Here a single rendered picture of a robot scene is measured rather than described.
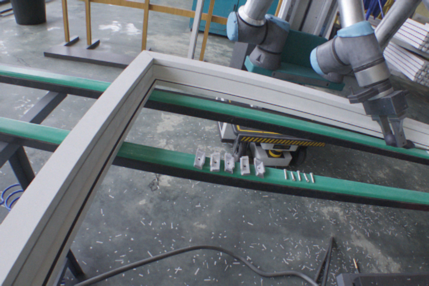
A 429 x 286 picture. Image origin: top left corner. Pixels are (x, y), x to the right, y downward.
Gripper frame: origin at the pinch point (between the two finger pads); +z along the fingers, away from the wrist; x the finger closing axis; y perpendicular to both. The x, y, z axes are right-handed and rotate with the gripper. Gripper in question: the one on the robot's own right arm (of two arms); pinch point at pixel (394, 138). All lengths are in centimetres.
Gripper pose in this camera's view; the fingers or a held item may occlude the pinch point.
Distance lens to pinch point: 80.0
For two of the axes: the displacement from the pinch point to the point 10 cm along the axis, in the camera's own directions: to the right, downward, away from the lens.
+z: 4.2, 9.0, 1.2
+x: -0.9, -0.9, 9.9
